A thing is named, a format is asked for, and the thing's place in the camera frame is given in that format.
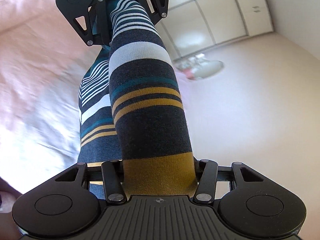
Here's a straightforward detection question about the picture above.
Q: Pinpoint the striped knit sweater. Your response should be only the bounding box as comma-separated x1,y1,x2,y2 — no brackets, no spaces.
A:
78,0,197,196

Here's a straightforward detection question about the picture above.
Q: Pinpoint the pink bed sheet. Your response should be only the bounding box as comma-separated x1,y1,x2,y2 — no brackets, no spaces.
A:
1,0,101,193

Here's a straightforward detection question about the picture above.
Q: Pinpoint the white wardrobe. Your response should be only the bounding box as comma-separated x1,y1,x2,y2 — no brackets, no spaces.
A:
156,0,273,60

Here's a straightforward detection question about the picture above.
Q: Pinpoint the ceiling lamp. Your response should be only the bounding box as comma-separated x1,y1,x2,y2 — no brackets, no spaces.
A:
175,53,224,80

